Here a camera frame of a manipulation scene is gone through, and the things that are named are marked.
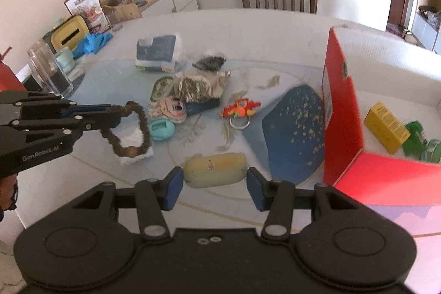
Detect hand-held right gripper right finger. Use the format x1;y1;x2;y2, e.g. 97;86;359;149
247;167;362;241

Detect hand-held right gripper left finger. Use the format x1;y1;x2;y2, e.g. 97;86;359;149
71;167;184;241

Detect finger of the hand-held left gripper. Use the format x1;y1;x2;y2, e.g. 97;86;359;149
0;91;122;120
10;115;122;135

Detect yellow-green soft pouch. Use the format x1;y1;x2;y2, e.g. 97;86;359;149
183;152;248;189

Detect brown hair scrunchie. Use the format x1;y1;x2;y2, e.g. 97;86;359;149
100;100;152;159

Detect green metal tin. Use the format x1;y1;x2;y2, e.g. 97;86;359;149
151;75;175;102

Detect red cardboard box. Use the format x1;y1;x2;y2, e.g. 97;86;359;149
321;23;441;206

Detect person's left hand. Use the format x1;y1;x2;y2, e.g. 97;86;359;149
0;177;18;212

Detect white tissue packet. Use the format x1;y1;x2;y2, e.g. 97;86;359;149
115;129;154;166

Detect clear glass container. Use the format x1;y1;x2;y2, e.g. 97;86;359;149
28;39;74;99

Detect mint green mug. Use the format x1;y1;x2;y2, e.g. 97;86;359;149
54;47;77;73

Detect teal pencil sharpener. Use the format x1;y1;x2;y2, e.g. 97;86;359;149
150;118;176;142

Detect blue gloves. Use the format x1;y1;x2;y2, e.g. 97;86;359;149
72;32;114;59

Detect cartoon bunny face plush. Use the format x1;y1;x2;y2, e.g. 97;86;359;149
148;96;189;125

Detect printed blue table mat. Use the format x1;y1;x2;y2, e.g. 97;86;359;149
67;58;441;237

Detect red object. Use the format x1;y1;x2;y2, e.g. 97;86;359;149
0;46;27;92

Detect yellow tissue box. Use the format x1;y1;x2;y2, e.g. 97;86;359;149
50;15;91;52

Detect red and white carton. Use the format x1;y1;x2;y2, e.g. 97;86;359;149
64;0;106;31

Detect silver foil bag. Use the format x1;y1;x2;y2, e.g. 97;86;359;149
172;69;231;104

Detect brown cardboard box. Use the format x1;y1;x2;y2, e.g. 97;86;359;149
103;2;142;21

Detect dark crumpled wrapper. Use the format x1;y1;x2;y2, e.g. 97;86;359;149
192;54;228;71

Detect small yellow box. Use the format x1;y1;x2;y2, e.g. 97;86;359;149
363;102;411;155

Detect green toy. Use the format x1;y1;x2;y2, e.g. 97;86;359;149
403;120;441;164

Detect white low shelf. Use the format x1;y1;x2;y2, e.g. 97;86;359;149
412;5;441;55

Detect colourful toy with ring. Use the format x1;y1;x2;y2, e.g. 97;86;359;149
220;99;261;130

